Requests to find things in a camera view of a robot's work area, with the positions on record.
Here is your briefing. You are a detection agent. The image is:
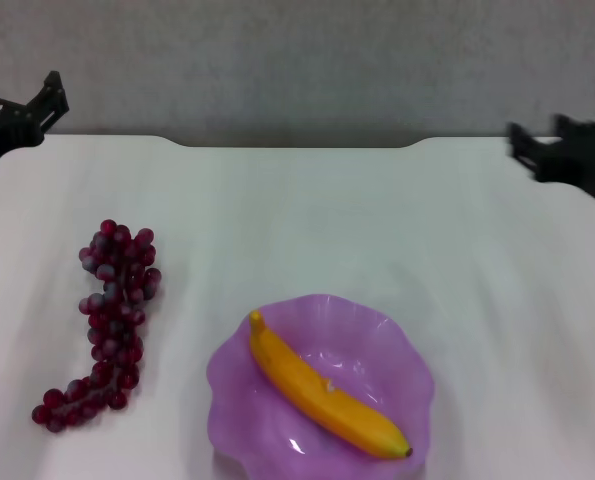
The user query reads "purple wavy plastic plate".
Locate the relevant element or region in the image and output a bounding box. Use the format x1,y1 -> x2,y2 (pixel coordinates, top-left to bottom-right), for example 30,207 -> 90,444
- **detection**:
206,293 -> 437,480

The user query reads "yellow banana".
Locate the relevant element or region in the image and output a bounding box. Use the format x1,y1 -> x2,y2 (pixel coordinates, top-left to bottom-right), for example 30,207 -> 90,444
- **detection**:
248,309 -> 413,460

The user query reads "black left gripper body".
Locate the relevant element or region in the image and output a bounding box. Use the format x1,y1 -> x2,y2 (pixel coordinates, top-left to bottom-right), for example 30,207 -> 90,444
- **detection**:
0,94 -> 46,189

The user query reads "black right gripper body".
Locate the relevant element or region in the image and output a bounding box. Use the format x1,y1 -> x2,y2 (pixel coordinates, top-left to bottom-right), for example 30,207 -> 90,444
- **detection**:
536,124 -> 595,214

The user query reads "red purple grape bunch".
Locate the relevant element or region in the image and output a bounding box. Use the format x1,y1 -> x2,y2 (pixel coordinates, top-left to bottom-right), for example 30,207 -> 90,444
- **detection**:
31,218 -> 163,434

